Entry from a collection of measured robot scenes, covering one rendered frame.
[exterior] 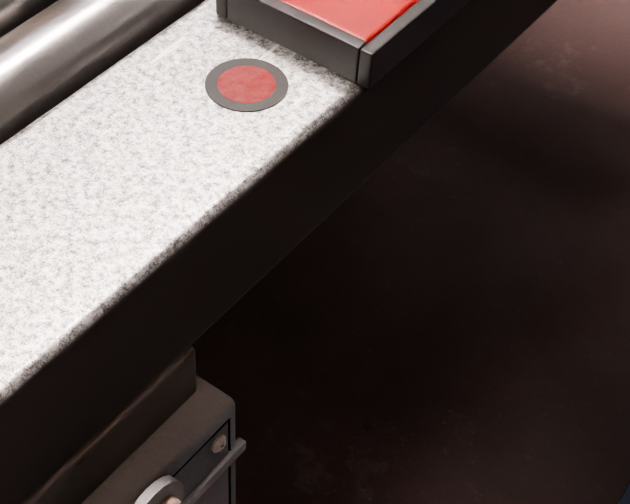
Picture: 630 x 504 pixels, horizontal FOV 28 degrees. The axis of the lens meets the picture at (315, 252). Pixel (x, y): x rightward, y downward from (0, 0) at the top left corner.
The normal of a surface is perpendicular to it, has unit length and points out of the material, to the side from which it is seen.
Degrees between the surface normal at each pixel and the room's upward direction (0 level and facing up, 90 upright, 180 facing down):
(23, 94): 49
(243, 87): 0
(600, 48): 0
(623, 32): 1
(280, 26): 90
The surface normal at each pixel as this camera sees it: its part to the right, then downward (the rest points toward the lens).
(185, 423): 0.04, -0.69
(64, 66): 0.64, -0.10
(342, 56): -0.59, 0.57
